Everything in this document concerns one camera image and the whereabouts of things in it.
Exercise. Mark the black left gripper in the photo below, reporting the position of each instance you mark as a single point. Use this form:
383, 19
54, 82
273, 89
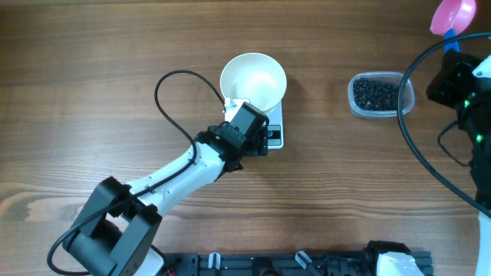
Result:
261, 142

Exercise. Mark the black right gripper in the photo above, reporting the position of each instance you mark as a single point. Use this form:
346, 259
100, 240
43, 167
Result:
449, 61

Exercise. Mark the pink scoop blue handle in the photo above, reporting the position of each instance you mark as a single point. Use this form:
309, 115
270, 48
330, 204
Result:
452, 17

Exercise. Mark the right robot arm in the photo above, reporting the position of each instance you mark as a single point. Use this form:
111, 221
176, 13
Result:
473, 117

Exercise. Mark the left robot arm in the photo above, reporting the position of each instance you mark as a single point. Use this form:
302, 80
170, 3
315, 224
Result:
114, 232

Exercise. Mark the white kitchen scale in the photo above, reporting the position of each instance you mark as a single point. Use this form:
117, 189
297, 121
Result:
275, 129

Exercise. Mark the white bowl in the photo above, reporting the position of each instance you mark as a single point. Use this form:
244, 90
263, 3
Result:
256, 77

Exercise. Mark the black beans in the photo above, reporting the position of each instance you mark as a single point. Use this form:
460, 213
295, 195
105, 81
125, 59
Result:
374, 95

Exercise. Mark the clear plastic container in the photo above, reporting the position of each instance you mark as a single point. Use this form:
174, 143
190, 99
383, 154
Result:
385, 76

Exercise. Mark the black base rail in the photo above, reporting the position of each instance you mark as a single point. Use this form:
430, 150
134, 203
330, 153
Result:
377, 258

